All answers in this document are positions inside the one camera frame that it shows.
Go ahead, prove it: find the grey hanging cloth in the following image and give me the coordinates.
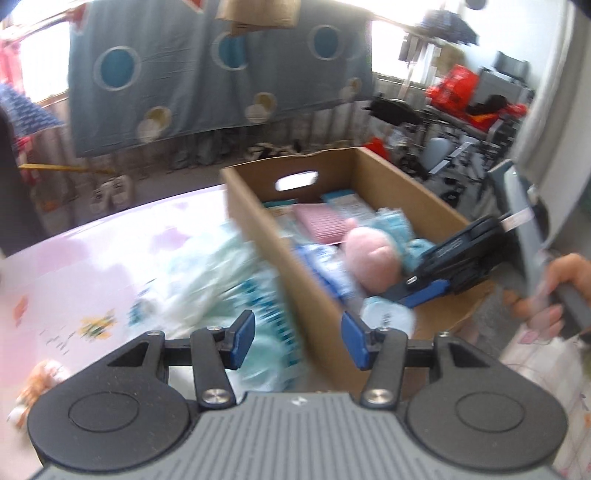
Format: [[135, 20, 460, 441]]
[[175, 131, 245, 167]]

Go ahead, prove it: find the star print cloth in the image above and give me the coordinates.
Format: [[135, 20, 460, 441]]
[[0, 83, 65, 139]]

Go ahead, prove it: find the teal checked towel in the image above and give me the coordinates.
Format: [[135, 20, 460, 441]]
[[374, 208, 439, 273]]

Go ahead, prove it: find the yellow stick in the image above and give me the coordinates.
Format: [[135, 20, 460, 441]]
[[18, 164, 116, 175]]

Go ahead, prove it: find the brown cardboard box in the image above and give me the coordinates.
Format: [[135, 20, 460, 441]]
[[221, 147, 497, 402]]

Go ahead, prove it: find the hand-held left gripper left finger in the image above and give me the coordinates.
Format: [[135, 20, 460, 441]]
[[107, 310, 256, 411]]

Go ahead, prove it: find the light printed clothing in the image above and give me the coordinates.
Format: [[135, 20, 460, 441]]
[[499, 332, 591, 480]]

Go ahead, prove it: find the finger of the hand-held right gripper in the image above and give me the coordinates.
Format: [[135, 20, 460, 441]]
[[413, 216, 504, 275], [383, 265, 485, 308]]

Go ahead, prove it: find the black exercise equipment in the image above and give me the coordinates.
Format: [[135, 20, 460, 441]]
[[365, 95, 426, 125]]

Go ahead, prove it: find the beige hanging cloth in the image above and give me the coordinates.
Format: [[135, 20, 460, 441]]
[[217, 0, 301, 29]]

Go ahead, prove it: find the blue white plastic packet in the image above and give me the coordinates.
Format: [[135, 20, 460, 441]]
[[295, 242, 365, 301]]

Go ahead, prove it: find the green striped packet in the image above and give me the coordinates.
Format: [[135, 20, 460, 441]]
[[262, 198, 301, 222]]

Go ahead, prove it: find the white cylindrical container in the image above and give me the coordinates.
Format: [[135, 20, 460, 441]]
[[360, 295, 414, 335]]

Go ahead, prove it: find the small teal box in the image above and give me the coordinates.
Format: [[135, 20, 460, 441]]
[[321, 189, 377, 220]]

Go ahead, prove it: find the grey sneaker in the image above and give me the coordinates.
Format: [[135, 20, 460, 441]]
[[90, 181, 116, 209], [115, 176, 136, 204]]

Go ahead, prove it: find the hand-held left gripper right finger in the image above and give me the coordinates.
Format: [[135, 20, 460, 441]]
[[342, 311, 492, 409]]

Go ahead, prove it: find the person's right hand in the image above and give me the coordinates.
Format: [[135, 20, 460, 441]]
[[503, 253, 591, 340]]

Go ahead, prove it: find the metal balcony railing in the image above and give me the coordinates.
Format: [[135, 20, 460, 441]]
[[0, 0, 462, 185]]

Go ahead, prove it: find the red bag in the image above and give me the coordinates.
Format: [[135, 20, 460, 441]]
[[425, 65, 481, 114]]

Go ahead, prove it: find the orange striped towel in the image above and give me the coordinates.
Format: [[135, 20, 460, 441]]
[[7, 360, 68, 428]]

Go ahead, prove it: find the blue circle print blanket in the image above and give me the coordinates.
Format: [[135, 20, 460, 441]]
[[67, 0, 375, 158]]

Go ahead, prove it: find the pink cloth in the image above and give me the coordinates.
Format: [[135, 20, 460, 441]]
[[293, 203, 356, 245]]

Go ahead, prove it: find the white tied plastic bag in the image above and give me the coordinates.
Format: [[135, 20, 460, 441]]
[[129, 222, 305, 402]]

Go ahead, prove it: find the pink balloon print table cover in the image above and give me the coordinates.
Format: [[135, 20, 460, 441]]
[[0, 185, 259, 416]]

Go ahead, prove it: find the pink plush toy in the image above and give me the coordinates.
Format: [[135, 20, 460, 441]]
[[344, 226, 402, 296]]

